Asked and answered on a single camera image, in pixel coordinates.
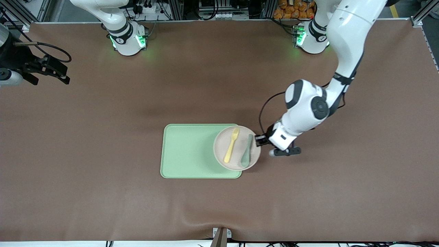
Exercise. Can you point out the aluminium frame post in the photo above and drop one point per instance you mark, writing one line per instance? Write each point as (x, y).
(268, 8)
(175, 9)

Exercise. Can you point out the aluminium corner frame profile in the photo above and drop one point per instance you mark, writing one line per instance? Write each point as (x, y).
(24, 10)
(423, 15)

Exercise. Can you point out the metal table clamp bracket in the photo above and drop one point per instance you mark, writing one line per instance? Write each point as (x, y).
(221, 236)

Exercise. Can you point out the white power strip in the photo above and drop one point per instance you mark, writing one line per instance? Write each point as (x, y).
(147, 9)

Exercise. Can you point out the orange snack packets pile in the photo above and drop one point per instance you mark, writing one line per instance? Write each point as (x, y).
(291, 12)

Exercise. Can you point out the white terminal strip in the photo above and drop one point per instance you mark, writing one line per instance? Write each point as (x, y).
(216, 15)

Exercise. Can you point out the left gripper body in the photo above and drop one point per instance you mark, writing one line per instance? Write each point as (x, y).
(269, 132)

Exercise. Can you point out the brown table cover mat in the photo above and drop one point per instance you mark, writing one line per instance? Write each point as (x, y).
(103, 137)

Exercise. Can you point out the light green rectangular tray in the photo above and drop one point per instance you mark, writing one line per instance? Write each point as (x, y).
(187, 151)

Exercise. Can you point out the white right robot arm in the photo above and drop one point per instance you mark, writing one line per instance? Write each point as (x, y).
(127, 41)

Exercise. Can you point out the yellow plastic fork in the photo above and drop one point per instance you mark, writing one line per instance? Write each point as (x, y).
(230, 147)

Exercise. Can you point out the beige round plate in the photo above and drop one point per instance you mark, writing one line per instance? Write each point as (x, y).
(236, 137)

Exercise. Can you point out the green plastic spoon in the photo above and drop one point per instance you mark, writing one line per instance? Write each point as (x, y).
(246, 156)

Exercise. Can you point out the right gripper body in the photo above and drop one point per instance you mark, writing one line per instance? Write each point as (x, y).
(18, 59)

